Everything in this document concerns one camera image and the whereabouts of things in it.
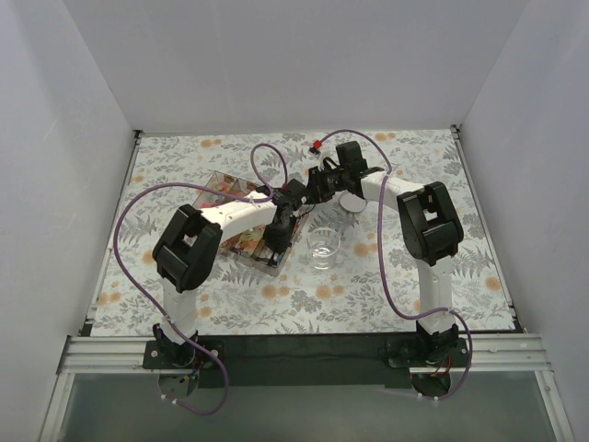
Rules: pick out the clear glass jar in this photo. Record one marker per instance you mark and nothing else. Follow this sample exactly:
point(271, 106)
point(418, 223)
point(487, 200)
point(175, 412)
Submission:
point(323, 245)

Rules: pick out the round metal jar lid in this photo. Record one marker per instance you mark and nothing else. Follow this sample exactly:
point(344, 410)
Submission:
point(352, 203)

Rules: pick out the floral table mat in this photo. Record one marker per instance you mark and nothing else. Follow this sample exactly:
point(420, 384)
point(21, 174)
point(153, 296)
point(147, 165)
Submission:
point(349, 297)

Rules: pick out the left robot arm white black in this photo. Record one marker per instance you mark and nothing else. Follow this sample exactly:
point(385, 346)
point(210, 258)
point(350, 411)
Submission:
point(186, 252)

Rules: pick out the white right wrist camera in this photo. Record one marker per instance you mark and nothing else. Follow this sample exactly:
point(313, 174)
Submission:
point(318, 151)

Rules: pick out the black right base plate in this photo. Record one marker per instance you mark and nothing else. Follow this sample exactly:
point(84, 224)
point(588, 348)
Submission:
point(429, 373)

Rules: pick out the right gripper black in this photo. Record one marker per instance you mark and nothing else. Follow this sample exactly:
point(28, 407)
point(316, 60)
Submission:
point(317, 185)

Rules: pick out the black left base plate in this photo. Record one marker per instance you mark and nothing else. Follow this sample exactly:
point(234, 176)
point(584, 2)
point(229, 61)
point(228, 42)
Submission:
point(171, 356)

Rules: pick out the aluminium frame rail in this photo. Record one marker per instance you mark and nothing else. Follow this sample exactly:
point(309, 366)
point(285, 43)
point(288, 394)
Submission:
point(505, 352)

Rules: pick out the clear compartment candy box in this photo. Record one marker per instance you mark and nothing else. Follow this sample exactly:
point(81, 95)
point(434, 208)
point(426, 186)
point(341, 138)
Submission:
point(242, 221)

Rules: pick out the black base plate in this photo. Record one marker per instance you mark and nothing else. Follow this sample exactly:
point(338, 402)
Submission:
point(429, 373)
point(171, 356)

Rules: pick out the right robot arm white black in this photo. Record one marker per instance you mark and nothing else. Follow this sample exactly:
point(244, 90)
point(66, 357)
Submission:
point(430, 228)

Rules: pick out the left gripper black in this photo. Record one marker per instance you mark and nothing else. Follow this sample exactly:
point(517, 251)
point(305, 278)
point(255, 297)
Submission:
point(277, 237)

